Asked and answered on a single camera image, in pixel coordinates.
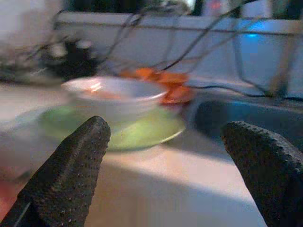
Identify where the stainless steel sink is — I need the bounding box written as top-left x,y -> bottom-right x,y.
186,94 -> 303,152

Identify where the orange plate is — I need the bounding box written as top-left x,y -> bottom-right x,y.
158,82 -> 196,106

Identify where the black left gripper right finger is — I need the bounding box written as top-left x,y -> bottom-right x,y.
220,121 -> 303,227

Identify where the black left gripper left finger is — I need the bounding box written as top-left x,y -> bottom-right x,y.
0,115 -> 111,227

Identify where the light green plate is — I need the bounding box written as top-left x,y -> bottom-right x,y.
37,104 -> 187,152

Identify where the white ceramic bowl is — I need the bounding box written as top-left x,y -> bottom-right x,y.
61,75 -> 169,123

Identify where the orange bowl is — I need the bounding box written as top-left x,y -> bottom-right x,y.
119,67 -> 190,89

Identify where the black power cable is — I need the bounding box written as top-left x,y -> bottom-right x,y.
194,84 -> 303,101

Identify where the black power strip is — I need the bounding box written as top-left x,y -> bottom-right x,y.
45,40 -> 100,79

